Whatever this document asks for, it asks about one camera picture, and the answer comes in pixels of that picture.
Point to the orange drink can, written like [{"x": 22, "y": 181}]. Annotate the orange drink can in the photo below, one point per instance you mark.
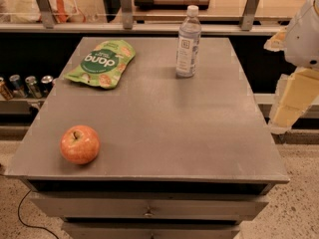
[{"x": 5, "y": 92}]

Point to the grey drawer cabinet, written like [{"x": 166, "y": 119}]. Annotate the grey drawer cabinet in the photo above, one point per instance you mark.
[{"x": 158, "y": 133}]

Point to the blue silver drink can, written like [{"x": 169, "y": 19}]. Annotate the blue silver drink can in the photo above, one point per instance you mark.
[{"x": 18, "y": 85}]

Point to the white orange plastic bag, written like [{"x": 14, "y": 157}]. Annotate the white orange plastic bag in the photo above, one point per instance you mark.
[{"x": 28, "y": 11}]

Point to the clear plastic water bottle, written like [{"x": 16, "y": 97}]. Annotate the clear plastic water bottle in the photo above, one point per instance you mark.
[{"x": 188, "y": 42}]

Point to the middle metal bracket post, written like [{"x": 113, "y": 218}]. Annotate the middle metal bracket post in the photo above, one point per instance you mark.
[{"x": 127, "y": 13}]

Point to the dark red-top drink can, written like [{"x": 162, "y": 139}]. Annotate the dark red-top drink can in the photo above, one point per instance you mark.
[{"x": 47, "y": 83}]

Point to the upper drawer with knob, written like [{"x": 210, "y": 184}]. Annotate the upper drawer with knob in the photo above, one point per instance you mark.
[{"x": 226, "y": 207}]

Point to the green silver drink can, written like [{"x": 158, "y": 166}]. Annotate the green silver drink can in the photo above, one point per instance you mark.
[{"x": 33, "y": 87}]

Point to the metal bracket post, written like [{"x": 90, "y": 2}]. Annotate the metal bracket post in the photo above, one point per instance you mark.
[
  {"x": 47, "y": 17},
  {"x": 248, "y": 15},
  {"x": 127, "y": 13}
]

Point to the lower drawer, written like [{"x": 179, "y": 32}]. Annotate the lower drawer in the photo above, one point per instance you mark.
[{"x": 126, "y": 230}]

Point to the red apple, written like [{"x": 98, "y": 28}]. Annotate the red apple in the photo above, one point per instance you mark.
[{"x": 80, "y": 144}]

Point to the right metal bracket post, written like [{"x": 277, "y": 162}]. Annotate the right metal bracket post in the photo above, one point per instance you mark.
[{"x": 248, "y": 15}]

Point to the green snack bag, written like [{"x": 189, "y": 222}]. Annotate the green snack bag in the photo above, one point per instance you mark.
[{"x": 104, "y": 65}]

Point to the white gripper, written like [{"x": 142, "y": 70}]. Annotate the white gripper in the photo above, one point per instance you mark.
[{"x": 304, "y": 39}]

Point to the left metal bracket post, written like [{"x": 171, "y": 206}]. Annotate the left metal bracket post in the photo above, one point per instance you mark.
[{"x": 47, "y": 17}]

